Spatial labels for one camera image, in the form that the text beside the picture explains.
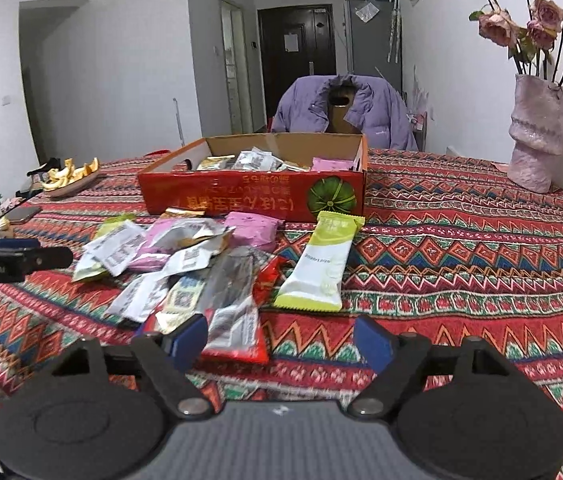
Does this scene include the green white protein bar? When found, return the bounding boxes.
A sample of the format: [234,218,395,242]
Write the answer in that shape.
[273,210,365,312]

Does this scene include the pink Delicious food packet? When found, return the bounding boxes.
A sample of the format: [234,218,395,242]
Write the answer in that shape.
[224,211,283,252]

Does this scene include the white printed snack packet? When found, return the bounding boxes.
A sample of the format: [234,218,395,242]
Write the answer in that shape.
[232,148,283,171]

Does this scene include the red silver snack packet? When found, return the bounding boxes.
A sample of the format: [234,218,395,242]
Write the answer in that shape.
[140,246,288,366]

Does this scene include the black smartphone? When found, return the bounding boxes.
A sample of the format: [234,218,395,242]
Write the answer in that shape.
[5,206,43,226]

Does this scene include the plate of orange peels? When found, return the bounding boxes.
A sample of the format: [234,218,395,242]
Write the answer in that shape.
[41,157,100,198]

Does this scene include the small green snack packet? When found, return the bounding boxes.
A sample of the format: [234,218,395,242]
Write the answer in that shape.
[72,212,139,283]

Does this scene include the patterned red tablecloth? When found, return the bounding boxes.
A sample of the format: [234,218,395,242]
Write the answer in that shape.
[0,147,563,480]

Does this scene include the red cardboard snack box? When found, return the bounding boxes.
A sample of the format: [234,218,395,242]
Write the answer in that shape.
[137,132,368,222]

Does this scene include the pink snack packet in box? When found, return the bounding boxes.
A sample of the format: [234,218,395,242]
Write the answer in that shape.
[311,157,355,172]

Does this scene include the purple puffer jacket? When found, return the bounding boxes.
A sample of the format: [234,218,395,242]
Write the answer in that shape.
[271,74,418,152]

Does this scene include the brown wooden chair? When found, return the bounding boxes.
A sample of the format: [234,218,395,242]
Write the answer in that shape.
[327,84,361,134]

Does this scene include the pink textured vase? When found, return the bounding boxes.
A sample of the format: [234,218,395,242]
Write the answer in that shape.
[507,75,563,194]

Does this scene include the dark entrance door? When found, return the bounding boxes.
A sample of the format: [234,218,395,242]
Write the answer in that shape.
[258,4,337,119]

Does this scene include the grey refrigerator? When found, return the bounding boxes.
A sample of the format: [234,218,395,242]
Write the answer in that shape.
[344,0,403,93]

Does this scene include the dried pink flowers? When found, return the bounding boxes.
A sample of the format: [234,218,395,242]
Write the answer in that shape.
[469,0,563,88]

